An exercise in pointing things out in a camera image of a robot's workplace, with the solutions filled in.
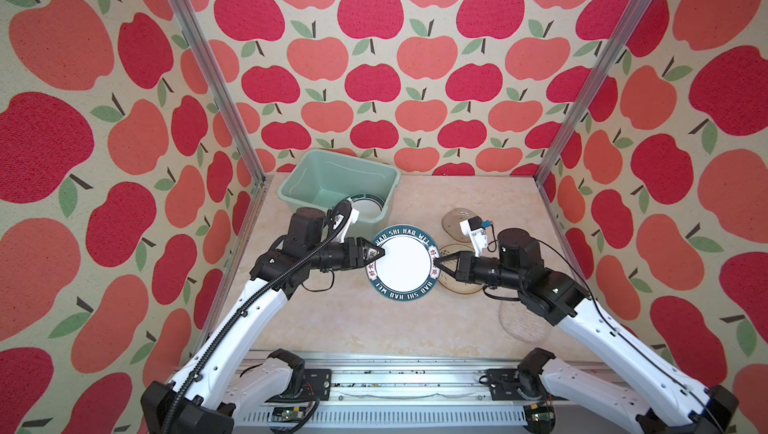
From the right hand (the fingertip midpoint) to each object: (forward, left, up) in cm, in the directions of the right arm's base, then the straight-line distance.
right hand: (441, 260), depth 68 cm
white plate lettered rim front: (-3, +8, -2) cm, 8 cm away
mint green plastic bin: (+41, +43, -19) cm, 62 cm away
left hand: (-1, +14, +1) cm, 14 cm away
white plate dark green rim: (+34, +23, -22) cm, 47 cm away
